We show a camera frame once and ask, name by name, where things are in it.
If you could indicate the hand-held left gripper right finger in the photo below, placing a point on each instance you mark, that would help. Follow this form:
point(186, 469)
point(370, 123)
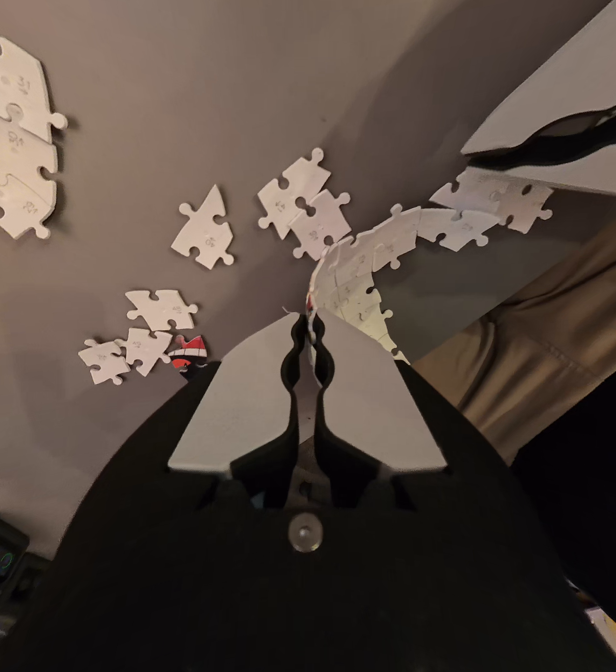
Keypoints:
point(381, 414)

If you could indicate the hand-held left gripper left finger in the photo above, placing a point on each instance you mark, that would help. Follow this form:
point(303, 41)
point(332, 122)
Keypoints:
point(234, 414)

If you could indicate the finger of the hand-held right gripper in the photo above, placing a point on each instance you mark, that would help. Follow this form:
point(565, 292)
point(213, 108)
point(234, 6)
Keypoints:
point(602, 176)
point(575, 68)

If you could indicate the curved assembled puzzle ball section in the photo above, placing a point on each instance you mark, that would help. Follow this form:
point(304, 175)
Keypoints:
point(360, 273)

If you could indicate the printed red black puzzle piece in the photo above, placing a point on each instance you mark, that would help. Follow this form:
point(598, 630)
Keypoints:
point(189, 351)

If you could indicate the pointed white puzzle piece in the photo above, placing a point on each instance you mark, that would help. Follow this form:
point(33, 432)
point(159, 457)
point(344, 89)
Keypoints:
point(208, 236)

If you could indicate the three joined white puzzle pieces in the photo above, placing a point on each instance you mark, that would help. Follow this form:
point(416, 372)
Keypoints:
point(13, 131)

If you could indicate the person's beige trousers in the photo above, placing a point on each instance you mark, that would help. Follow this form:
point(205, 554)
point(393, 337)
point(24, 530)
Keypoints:
point(549, 341)

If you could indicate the black bag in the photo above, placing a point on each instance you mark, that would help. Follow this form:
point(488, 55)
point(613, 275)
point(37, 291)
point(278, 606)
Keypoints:
point(575, 498)

